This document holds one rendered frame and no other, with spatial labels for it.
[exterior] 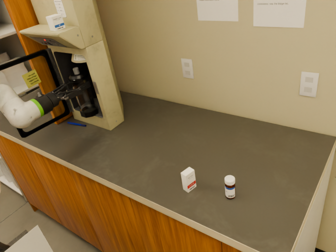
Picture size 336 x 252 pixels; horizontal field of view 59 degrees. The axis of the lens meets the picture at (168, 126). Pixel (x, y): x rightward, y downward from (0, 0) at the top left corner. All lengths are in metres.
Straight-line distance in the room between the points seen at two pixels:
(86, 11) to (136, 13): 0.39
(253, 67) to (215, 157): 0.47
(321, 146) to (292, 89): 0.28
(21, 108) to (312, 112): 1.31
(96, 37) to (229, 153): 0.83
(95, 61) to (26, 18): 0.43
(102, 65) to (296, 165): 1.01
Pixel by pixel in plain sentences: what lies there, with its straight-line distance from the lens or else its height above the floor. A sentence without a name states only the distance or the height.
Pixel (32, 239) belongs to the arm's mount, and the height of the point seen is 1.15.
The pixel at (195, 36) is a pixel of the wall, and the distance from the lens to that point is 1.58.
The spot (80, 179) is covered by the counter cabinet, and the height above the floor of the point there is 0.80.
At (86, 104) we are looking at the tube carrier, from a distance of 1.64.
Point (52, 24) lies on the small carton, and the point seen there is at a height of 1.54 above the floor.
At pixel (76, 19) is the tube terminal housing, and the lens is 1.45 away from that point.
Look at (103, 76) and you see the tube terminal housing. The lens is 1.56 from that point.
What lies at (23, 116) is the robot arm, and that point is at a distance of 1.44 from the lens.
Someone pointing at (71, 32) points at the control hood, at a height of 1.49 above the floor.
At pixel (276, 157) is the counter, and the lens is 1.34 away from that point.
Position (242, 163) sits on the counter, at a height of 0.94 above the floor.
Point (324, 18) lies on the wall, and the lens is 1.34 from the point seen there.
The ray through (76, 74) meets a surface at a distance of 1.61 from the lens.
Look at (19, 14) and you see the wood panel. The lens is 1.73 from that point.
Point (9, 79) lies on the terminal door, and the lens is 1.67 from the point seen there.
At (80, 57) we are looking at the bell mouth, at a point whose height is 1.34.
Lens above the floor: 1.79
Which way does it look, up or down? 32 degrees down
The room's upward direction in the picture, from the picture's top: 10 degrees counter-clockwise
